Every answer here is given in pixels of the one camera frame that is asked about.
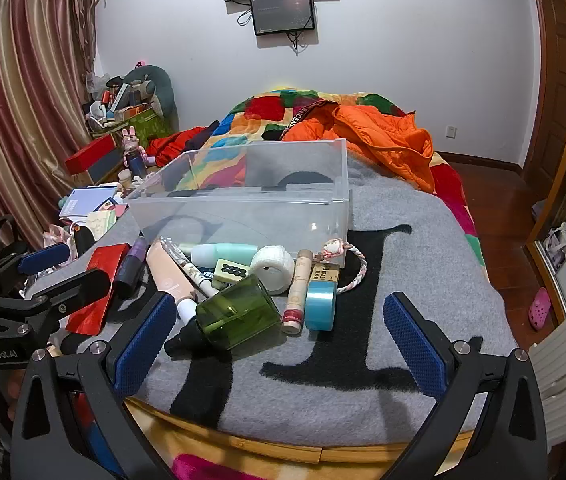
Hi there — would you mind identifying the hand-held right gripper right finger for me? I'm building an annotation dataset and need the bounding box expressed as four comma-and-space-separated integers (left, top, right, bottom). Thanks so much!
382, 291, 548, 480

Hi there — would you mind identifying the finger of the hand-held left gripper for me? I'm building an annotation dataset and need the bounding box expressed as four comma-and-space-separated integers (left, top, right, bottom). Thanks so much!
0, 242, 71, 286
0, 267, 112, 326

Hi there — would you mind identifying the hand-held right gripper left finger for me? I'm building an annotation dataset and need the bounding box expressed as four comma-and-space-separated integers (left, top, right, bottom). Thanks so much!
10, 290, 179, 480

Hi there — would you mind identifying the purple bottle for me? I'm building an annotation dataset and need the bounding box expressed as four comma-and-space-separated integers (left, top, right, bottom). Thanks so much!
113, 236, 150, 300

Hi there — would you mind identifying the peach cosmetic tube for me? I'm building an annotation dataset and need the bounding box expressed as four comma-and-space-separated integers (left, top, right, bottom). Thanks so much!
145, 242, 199, 322

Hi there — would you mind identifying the white patterned pen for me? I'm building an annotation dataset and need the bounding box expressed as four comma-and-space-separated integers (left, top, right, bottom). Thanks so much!
159, 236, 219, 298

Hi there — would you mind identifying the green bottle with black cap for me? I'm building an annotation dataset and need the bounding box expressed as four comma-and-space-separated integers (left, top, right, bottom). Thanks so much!
164, 275, 282, 357

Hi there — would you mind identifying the light blue tape roll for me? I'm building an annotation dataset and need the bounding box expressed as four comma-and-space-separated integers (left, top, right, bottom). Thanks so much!
305, 280, 337, 331

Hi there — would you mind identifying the small wooden tag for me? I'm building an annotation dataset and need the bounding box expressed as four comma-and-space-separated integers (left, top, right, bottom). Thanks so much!
311, 260, 340, 283

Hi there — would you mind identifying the rope bracelet with charm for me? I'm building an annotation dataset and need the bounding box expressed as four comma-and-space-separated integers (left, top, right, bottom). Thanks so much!
320, 239, 368, 295

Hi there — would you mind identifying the white tape roll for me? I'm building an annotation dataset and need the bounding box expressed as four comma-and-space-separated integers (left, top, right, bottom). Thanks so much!
250, 245, 296, 296

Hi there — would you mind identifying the clear plastic storage bin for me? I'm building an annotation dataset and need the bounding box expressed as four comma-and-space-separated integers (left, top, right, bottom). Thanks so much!
124, 138, 352, 267

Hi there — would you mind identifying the pink floral pouch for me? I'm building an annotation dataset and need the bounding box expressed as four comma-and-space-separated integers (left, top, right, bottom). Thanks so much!
43, 225, 76, 266

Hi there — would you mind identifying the black pouch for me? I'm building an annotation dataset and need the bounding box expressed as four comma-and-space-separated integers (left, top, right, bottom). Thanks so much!
74, 227, 95, 256

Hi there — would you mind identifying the cream notepad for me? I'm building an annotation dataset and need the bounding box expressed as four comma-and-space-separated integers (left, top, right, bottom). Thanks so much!
86, 208, 118, 241

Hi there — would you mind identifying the blue white notebook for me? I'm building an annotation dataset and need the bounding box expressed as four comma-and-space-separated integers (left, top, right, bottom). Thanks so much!
59, 182, 123, 221

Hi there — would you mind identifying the grey blanket with black letters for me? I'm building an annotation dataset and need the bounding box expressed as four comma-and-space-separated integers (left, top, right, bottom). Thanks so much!
28, 160, 518, 433

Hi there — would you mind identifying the white mahjong tile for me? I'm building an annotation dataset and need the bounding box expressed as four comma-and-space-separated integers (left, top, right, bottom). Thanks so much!
213, 258, 249, 286

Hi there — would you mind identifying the long red box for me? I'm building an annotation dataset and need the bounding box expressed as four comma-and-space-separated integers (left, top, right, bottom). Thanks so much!
64, 134, 119, 175

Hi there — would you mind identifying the mint green bottle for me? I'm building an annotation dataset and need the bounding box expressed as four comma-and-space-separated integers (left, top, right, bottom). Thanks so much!
192, 243, 260, 267

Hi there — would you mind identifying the pink clog shoe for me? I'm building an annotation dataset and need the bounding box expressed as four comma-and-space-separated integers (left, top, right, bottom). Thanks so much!
528, 287, 552, 331

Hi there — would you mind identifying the tan tube with red label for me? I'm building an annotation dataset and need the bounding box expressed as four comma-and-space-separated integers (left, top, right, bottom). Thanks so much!
282, 249, 312, 336

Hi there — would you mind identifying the pink rabbit bottle toy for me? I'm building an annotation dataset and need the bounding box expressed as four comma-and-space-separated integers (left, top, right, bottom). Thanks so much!
122, 127, 156, 176

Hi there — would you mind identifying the green gift box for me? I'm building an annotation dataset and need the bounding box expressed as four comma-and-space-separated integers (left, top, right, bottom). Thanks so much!
90, 107, 169, 146

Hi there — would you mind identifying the red jacket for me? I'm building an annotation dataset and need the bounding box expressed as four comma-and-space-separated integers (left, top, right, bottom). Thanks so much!
150, 127, 219, 166

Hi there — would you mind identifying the striped red gold curtain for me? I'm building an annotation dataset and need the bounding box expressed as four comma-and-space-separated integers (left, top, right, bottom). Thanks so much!
0, 0, 99, 241

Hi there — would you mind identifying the white handbag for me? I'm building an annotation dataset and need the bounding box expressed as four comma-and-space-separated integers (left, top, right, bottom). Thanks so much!
545, 220, 566, 266

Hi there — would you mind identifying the grey neck pillow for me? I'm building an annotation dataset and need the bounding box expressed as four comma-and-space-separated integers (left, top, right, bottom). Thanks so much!
122, 65, 176, 121

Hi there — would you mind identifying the orange puffer jacket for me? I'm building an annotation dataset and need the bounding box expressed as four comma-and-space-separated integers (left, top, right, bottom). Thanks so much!
280, 101, 436, 195

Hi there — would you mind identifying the colourful patchwork quilt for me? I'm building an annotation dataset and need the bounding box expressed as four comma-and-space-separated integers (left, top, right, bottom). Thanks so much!
153, 89, 486, 281

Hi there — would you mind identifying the black monitor cable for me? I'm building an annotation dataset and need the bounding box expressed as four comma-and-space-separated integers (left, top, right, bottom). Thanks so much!
287, 30, 314, 56

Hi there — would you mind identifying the small black wall monitor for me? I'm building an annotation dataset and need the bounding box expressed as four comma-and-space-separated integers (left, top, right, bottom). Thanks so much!
250, 0, 317, 37

